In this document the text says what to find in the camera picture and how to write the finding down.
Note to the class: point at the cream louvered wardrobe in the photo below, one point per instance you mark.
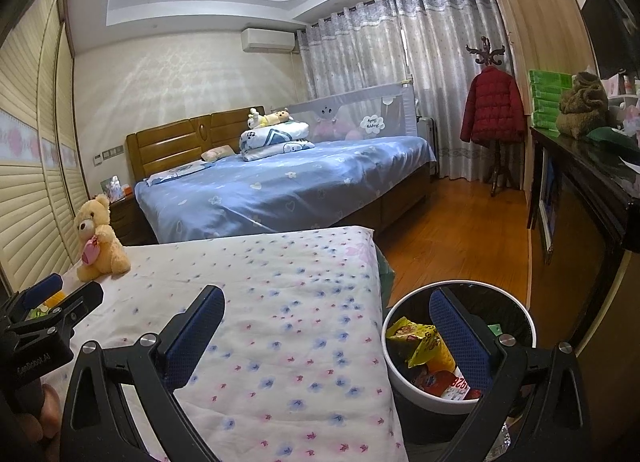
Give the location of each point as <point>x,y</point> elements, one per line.
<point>30,192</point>

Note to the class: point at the white air conditioner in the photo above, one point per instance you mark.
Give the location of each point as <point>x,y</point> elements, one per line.
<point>267,40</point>

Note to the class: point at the person's left hand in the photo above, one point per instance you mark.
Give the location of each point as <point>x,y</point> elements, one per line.
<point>51,409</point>

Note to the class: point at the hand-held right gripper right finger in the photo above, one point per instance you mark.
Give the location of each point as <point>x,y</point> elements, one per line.
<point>462,337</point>

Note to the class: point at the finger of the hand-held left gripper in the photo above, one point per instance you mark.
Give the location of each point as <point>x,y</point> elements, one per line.
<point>82,299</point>
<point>42,287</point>

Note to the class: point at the stack of green packets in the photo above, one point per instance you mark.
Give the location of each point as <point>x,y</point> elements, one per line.
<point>547,101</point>

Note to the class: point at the dark green cloth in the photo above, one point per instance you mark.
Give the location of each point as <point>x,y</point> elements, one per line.
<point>610,139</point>

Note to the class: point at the stacked pillows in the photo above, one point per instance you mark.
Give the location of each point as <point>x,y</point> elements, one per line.
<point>275,139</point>

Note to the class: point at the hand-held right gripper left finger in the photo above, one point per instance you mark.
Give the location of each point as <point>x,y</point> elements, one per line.
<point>195,337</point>

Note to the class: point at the white radiator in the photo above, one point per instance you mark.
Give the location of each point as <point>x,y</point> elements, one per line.
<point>429,141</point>

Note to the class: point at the small beige pillow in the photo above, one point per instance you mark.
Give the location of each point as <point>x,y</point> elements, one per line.
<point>216,153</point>

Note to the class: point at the wooden headboard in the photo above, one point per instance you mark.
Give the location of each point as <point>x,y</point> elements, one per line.
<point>170,141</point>

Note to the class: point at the flat blue pillow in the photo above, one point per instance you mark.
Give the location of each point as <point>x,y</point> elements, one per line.
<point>175,172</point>

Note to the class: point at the floral white blanket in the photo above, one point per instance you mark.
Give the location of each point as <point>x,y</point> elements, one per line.
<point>275,302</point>

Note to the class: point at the wooden coat rack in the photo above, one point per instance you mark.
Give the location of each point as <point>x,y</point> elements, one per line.
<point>487,51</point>

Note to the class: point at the yellow plush toy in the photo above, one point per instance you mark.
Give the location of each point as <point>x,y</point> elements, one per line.
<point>272,117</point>

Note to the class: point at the bed with blue sheet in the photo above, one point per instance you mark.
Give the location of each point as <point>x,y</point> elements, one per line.
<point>300,181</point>

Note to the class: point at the grey patterned curtain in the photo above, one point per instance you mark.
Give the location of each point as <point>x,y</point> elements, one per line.
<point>360,51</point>

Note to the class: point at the yellow toy piece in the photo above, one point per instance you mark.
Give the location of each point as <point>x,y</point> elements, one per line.
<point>54,299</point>

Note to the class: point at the yellow snack packet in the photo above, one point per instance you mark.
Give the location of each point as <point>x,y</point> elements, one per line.
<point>417,342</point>

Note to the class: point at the white bin with black liner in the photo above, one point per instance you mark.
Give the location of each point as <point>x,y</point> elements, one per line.
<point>400,382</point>

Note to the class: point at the green bag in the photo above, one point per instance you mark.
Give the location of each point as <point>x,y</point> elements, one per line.
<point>387,277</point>

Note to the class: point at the wall switch panel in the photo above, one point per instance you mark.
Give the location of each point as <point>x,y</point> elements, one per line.
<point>107,154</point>

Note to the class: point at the tan teddy bear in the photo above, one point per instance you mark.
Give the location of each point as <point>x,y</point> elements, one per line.
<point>102,242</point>

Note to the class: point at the grey bed guard rail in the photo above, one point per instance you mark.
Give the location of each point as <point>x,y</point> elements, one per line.
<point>350,111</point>

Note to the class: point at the brown fuzzy cloth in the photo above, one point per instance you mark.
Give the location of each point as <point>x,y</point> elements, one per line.
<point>582,106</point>

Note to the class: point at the colourful printed packet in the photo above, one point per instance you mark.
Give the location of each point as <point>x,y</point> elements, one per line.
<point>36,314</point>

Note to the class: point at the red puffer jacket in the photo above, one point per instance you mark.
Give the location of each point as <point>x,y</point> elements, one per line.
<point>492,106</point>

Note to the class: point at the wooden nightstand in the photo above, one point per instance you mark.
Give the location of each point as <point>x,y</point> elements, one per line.
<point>127,222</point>

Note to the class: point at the tall light wooden cabinet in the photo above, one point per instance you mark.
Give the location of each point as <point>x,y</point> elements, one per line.
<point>540,16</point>

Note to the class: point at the dark wooden cabinet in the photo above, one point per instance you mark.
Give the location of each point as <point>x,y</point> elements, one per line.
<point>590,222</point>

